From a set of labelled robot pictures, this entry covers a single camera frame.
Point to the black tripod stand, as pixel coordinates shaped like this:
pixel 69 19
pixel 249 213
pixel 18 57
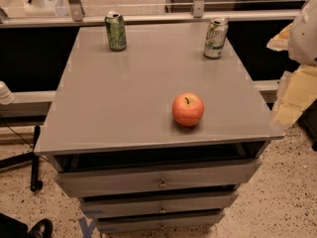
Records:
pixel 31 157

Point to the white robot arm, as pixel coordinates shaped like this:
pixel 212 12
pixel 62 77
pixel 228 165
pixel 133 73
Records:
pixel 300 40

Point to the red apple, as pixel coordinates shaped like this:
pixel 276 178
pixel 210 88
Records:
pixel 187 109

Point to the white 7up soda can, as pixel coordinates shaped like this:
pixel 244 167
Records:
pixel 215 37

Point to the bottom grey drawer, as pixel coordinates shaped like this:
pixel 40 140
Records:
pixel 159 221

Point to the grey drawer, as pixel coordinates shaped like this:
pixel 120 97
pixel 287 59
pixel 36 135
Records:
pixel 159 221
pixel 87 184
pixel 158 204

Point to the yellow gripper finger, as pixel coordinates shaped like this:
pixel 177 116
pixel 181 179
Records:
pixel 280 41
pixel 297 95

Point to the white cylinder at left edge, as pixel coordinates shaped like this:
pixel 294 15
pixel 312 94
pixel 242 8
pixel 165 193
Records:
pixel 6 95

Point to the metal railing frame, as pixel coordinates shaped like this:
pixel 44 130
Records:
pixel 54 13

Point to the grey drawer cabinet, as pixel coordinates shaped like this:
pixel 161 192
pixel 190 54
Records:
pixel 113 110

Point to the middle grey drawer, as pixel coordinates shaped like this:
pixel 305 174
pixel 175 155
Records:
pixel 158 204

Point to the green soda can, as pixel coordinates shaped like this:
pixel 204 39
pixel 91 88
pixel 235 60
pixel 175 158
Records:
pixel 115 28

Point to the black shoe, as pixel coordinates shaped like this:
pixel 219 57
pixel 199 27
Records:
pixel 43 229

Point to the top grey drawer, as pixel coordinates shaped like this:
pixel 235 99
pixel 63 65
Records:
pixel 87 184

